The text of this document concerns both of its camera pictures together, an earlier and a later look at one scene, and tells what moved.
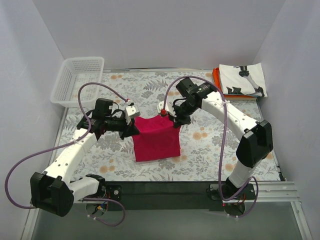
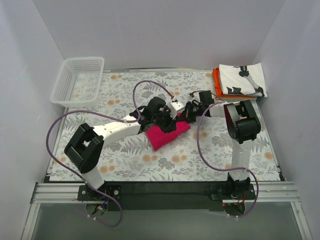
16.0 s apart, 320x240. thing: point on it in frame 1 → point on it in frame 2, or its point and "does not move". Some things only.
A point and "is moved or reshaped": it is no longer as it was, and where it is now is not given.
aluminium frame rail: [276, 192] does not move
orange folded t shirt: [217, 81] does not move
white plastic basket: [74, 72] does not move
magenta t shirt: [158, 138] is moved or reshaped
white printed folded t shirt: [246, 79] does not move
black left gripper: [127, 130] → [167, 124]
